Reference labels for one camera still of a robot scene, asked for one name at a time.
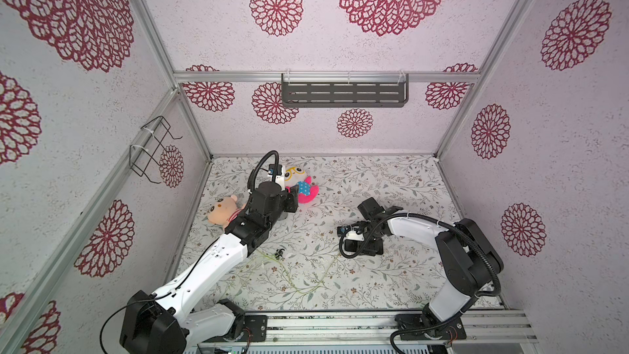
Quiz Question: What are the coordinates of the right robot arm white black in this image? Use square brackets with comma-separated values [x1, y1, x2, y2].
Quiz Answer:
[337, 198, 504, 346]

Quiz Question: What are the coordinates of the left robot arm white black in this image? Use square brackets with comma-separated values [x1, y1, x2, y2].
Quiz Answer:
[119, 181, 299, 353]

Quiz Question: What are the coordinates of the pink owl plush toy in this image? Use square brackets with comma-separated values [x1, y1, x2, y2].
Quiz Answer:
[284, 167, 319, 204]

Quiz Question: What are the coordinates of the bear plush toy blue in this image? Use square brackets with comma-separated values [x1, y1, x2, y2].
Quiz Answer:
[206, 194, 242, 229]

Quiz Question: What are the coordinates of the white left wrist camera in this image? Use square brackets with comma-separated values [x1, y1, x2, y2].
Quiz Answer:
[268, 163, 286, 189]

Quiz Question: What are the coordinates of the black corrugated left cable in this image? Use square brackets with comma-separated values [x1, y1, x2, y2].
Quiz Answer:
[246, 150, 280, 195]

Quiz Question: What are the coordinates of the grey wall shelf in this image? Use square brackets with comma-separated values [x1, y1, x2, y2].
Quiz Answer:
[280, 73, 409, 108]

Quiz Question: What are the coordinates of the black wire wall rack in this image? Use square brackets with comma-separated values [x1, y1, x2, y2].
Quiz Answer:
[128, 116, 185, 188]

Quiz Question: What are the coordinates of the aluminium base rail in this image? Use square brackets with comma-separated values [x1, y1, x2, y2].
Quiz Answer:
[196, 308, 539, 350]

